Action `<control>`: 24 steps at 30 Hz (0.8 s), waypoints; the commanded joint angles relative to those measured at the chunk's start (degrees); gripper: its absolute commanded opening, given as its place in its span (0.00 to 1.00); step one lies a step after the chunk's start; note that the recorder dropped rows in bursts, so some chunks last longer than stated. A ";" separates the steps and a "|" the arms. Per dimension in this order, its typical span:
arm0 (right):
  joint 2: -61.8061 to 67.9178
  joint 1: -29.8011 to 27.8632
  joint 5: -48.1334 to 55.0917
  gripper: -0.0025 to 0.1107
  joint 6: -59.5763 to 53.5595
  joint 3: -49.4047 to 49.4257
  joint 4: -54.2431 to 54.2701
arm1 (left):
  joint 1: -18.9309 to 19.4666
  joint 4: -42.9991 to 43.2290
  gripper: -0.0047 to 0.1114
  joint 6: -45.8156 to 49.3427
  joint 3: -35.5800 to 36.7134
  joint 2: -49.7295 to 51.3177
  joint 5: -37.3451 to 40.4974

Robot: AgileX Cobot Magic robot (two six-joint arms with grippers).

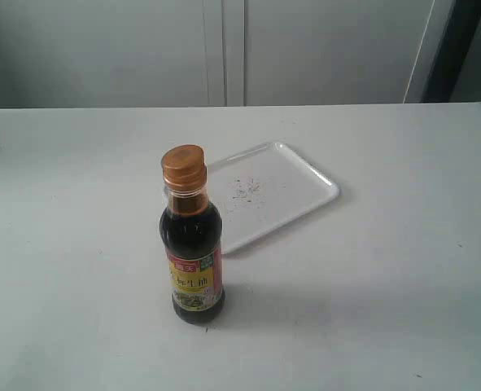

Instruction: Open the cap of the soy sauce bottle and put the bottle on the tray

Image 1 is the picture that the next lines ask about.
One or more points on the dark soy sauce bottle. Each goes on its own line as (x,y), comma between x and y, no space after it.
(191,228)

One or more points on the white rectangular plastic tray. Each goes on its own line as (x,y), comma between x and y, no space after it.
(262,189)

